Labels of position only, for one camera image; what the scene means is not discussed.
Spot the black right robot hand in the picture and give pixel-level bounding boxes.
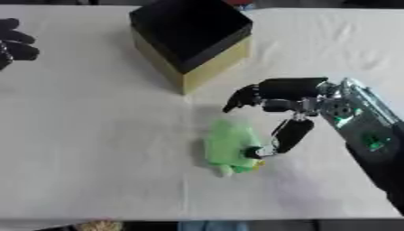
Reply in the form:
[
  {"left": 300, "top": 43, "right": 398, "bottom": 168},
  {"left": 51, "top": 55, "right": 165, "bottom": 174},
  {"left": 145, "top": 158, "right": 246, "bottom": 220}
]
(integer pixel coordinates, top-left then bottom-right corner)
[{"left": 221, "top": 77, "right": 338, "bottom": 159}]

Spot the green soft toy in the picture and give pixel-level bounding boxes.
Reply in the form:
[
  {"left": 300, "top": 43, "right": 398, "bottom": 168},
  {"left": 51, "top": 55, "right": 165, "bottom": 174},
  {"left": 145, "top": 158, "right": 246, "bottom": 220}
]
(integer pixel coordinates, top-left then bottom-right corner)
[{"left": 202, "top": 118, "right": 267, "bottom": 178}]

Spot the tan box with black inside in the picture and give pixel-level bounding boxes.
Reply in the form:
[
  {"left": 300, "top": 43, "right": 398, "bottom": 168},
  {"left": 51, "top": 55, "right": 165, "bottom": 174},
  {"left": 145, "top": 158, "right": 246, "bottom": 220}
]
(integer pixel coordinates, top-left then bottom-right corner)
[{"left": 127, "top": 0, "right": 254, "bottom": 96}]

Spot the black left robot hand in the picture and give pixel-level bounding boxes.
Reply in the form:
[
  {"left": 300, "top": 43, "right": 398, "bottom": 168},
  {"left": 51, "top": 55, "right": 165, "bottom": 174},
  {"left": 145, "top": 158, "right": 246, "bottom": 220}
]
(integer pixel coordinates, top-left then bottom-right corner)
[{"left": 0, "top": 17, "right": 41, "bottom": 72}]

